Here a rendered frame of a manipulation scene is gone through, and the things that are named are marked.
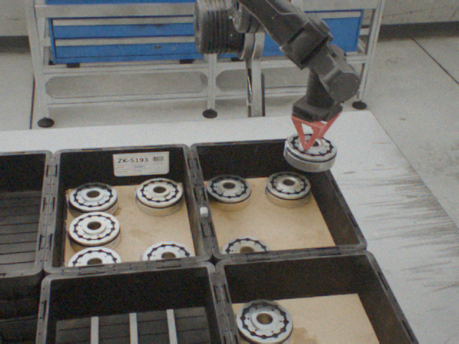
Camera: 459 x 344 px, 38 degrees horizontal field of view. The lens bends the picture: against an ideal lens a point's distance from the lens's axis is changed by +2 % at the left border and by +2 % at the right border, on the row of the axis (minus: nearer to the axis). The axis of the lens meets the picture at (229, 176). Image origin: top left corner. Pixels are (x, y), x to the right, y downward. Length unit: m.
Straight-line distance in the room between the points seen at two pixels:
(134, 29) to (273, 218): 1.93
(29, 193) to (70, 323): 0.41
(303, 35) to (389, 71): 2.99
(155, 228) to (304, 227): 0.32
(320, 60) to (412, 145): 2.28
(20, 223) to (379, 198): 0.92
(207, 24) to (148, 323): 1.18
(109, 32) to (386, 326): 2.33
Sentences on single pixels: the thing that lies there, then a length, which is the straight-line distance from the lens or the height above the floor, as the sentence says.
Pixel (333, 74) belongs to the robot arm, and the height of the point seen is 1.25.
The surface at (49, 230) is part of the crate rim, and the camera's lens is 1.31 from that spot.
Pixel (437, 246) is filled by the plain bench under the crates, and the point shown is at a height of 0.70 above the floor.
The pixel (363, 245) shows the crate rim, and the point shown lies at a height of 0.93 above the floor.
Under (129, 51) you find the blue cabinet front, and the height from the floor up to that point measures 0.37.
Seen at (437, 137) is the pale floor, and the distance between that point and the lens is 3.57.
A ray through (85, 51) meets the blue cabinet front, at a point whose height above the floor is 0.38.
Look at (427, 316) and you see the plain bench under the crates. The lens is 1.53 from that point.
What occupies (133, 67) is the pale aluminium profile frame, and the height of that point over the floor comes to 0.30.
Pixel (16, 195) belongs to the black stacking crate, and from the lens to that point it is 1.58.
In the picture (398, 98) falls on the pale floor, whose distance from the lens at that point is 3.88.
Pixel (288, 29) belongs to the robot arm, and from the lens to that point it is 1.18.
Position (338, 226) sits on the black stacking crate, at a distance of 1.41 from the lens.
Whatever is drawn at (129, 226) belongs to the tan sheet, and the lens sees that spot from 1.45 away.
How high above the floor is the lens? 1.75
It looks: 35 degrees down
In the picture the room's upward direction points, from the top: 3 degrees clockwise
